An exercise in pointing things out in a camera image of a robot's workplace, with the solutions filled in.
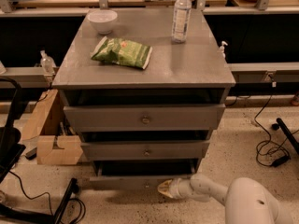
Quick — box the grey top drawer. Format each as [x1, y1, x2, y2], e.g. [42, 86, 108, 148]
[64, 105, 225, 133]

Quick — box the small pump bottle right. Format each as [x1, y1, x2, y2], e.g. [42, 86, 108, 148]
[219, 41, 228, 58]

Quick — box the grey drawer cabinet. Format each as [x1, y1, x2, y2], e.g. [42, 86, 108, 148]
[51, 7, 237, 175]

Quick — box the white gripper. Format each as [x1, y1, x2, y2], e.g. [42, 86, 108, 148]
[157, 178, 193, 199]

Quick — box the black power adapter cable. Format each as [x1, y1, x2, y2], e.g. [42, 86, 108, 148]
[253, 75, 299, 169]

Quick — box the grey middle drawer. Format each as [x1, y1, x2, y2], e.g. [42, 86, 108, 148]
[81, 140, 209, 161]

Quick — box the white ceramic bowl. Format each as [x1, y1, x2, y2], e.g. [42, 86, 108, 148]
[87, 10, 118, 35]

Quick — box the small sanitizer bottle left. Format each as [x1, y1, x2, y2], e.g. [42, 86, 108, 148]
[40, 50, 56, 75]

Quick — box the green chip bag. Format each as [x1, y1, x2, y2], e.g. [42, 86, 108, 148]
[91, 36, 152, 70]

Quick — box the black chair base left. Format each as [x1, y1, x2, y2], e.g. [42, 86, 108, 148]
[0, 77, 78, 224]

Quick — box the grey bottom drawer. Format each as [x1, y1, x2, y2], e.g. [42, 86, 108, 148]
[90, 159, 200, 190]

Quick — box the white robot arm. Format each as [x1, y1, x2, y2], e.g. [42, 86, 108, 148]
[157, 174, 293, 224]

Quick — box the black stand leg right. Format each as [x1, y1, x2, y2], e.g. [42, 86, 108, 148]
[276, 118, 299, 155]

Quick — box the wooden box on floor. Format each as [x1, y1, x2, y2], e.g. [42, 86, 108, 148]
[21, 89, 83, 165]

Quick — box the clear plastic water bottle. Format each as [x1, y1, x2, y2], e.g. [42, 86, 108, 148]
[172, 0, 192, 43]

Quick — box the black cable on floor left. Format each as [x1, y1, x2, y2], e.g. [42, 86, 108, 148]
[8, 169, 87, 224]

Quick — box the grey drawer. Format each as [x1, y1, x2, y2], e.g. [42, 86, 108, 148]
[90, 159, 200, 190]
[64, 105, 225, 133]
[81, 140, 209, 161]

